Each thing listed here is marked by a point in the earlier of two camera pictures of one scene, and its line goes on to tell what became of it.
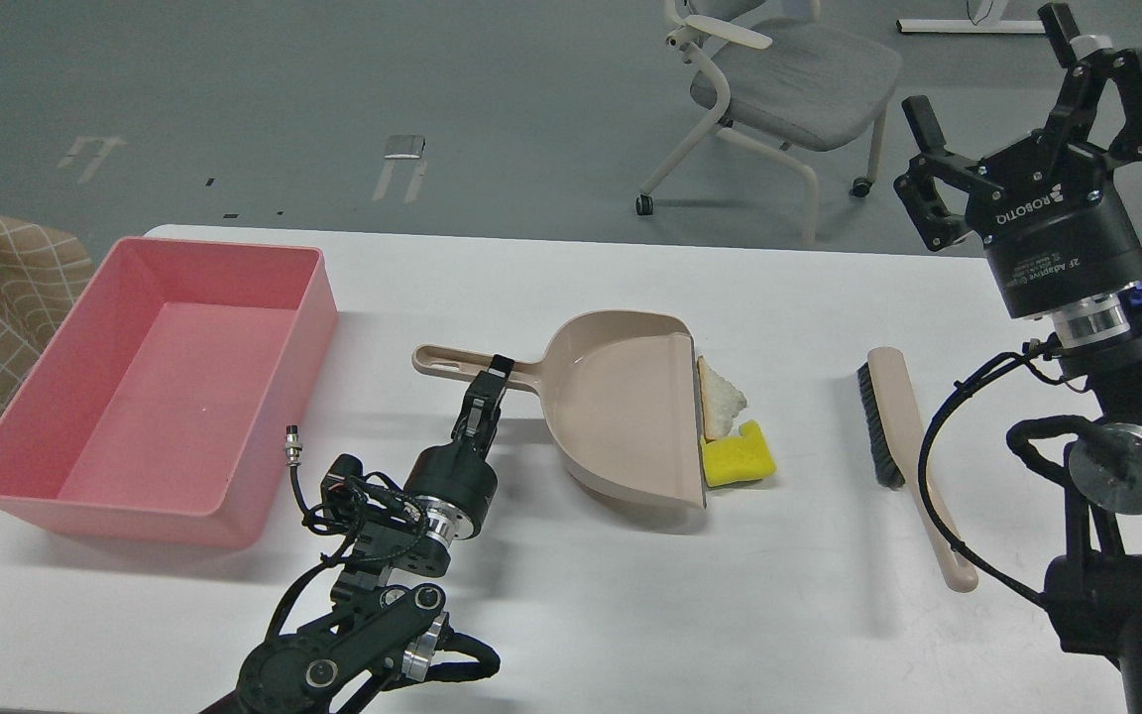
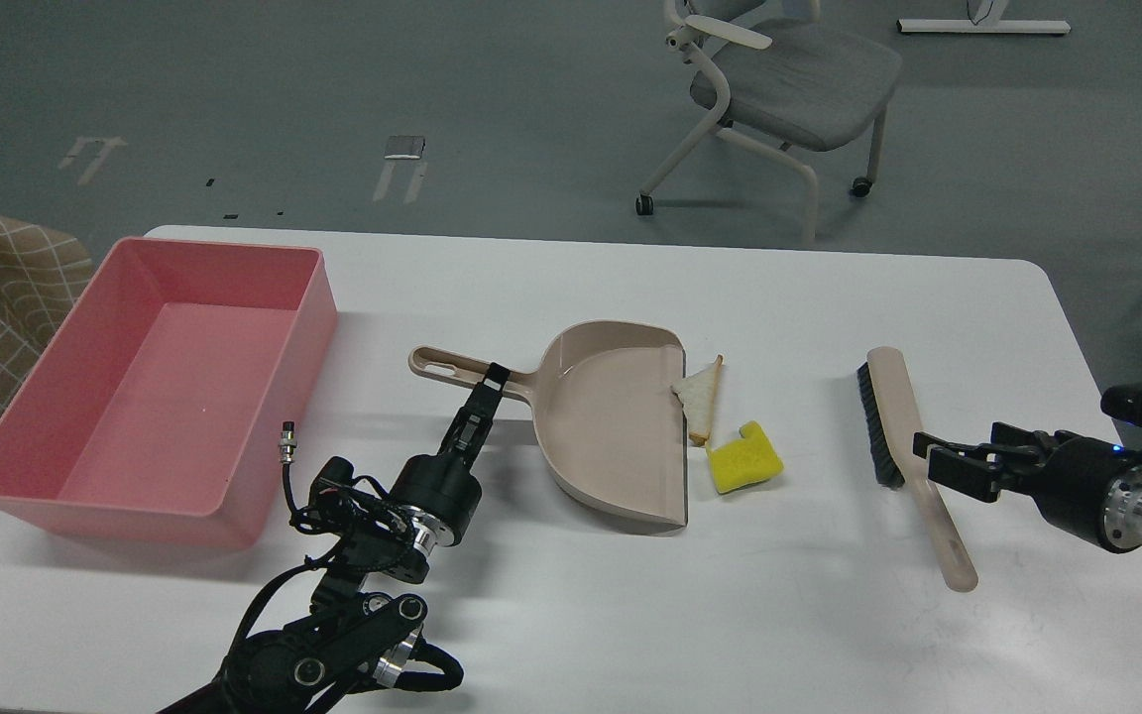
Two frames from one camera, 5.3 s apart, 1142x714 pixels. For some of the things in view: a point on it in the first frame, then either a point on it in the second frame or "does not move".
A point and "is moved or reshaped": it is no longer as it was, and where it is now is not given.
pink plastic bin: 168,400 does not move
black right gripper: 1045,210 → 1098,492
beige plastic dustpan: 622,394 is moved or reshaped
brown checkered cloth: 5,292 does not move
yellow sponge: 737,459 does not move
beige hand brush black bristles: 895,444 does not move
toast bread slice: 721,399 is moved or reshaped
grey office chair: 787,81 does not move
